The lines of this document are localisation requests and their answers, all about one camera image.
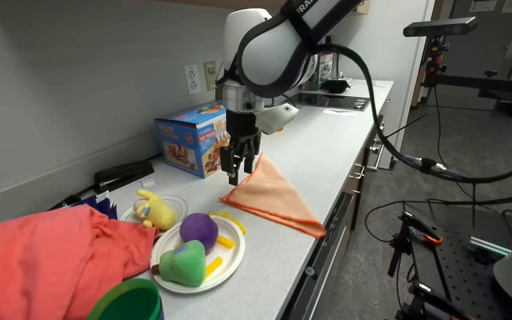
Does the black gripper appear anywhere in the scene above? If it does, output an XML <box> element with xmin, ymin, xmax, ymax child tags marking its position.
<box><xmin>218</xmin><ymin>109</ymin><xmax>264</xmax><ymax>187</ymax></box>

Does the peach towel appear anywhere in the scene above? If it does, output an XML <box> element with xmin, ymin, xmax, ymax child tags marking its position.
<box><xmin>218</xmin><ymin>154</ymin><xmax>328</xmax><ymax>241</ymax></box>

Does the colourful play food box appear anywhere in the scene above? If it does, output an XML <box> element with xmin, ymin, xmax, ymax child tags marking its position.
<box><xmin>152</xmin><ymin>100</ymin><xmax>234</xmax><ymax>180</ymax></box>

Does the small clear plate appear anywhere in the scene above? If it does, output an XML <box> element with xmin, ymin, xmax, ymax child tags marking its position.
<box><xmin>119</xmin><ymin>195</ymin><xmax>190</xmax><ymax>230</ymax></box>

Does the purple plush ball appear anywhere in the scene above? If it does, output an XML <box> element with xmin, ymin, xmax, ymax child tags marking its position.
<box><xmin>177</xmin><ymin>212</ymin><xmax>220</xmax><ymax>251</ymax></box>

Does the yellow toy fry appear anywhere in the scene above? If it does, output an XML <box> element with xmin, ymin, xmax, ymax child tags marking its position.
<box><xmin>202</xmin><ymin>257</ymin><xmax>225</xmax><ymax>280</ymax></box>
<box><xmin>215</xmin><ymin>235</ymin><xmax>236</xmax><ymax>251</ymax></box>

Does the yellow plush toy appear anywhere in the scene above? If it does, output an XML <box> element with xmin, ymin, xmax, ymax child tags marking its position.
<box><xmin>131</xmin><ymin>189</ymin><xmax>179</xmax><ymax>234</ymax></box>

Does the white round plate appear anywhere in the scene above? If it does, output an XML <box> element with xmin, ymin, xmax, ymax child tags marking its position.
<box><xmin>149</xmin><ymin>214</ymin><xmax>247</xmax><ymax>298</ymax></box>

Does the black cooktop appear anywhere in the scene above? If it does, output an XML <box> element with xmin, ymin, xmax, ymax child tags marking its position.
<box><xmin>289</xmin><ymin>91</ymin><xmax>371</xmax><ymax>115</ymax></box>

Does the green plush pear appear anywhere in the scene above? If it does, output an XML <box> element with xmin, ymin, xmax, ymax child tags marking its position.
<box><xmin>156</xmin><ymin>239</ymin><xmax>208</xmax><ymax>291</ymax></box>

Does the black stapler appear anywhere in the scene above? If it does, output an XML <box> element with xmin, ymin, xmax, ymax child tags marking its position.
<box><xmin>92</xmin><ymin>159</ymin><xmax>156</xmax><ymax>195</ymax></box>

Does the black object on cooktop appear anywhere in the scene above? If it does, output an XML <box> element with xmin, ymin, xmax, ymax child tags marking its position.
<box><xmin>320</xmin><ymin>79</ymin><xmax>352</xmax><ymax>95</ymax></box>

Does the counter cabinet with drawers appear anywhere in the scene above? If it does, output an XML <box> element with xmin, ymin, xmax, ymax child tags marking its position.
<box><xmin>279</xmin><ymin>113</ymin><xmax>387</xmax><ymax>320</ymax></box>

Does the dark blue cloth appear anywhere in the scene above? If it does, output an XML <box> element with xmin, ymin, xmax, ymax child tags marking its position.
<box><xmin>80</xmin><ymin>195</ymin><xmax>119</xmax><ymax>221</ymax></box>

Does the green bowl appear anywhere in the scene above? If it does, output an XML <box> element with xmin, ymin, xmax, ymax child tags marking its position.
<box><xmin>85</xmin><ymin>278</ymin><xmax>165</xmax><ymax>320</ymax></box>

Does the black tripod with clamp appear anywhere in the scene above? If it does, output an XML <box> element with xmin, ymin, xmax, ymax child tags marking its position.
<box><xmin>385</xmin><ymin>211</ymin><xmax>448</xmax><ymax>320</ymax></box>

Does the coral red cloth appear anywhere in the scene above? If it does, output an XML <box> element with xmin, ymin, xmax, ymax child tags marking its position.
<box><xmin>0</xmin><ymin>205</ymin><xmax>158</xmax><ymax>320</ymax></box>

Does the black perforated table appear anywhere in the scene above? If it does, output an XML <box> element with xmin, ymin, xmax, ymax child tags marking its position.
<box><xmin>407</xmin><ymin>203</ymin><xmax>512</xmax><ymax>320</ymax></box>

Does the white flat wrist bracket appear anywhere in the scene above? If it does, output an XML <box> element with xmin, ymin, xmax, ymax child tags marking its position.
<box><xmin>254</xmin><ymin>102</ymin><xmax>300</xmax><ymax>138</ymax></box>

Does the greenish wall switch plate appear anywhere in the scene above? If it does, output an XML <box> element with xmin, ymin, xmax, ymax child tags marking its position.
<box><xmin>202</xmin><ymin>59</ymin><xmax>218</xmax><ymax>93</ymax></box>

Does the white wall outlet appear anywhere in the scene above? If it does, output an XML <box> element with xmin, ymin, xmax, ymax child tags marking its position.
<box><xmin>183</xmin><ymin>63</ymin><xmax>202</xmax><ymax>97</ymax></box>

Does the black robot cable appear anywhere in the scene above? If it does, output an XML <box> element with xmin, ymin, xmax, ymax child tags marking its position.
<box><xmin>312</xmin><ymin>40</ymin><xmax>512</xmax><ymax>187</ymax></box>

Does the black stereo camera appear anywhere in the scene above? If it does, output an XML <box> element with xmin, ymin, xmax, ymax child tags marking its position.
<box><xmin>401</xmin><ymin>15</ymin><xmax>480</xmax><ymax>40</ymax></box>

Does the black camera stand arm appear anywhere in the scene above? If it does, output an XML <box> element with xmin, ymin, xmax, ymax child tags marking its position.
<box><xmin>419</xmin><ymin>35</ymin><xmax>512</xmax><ymax>122</ymax></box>

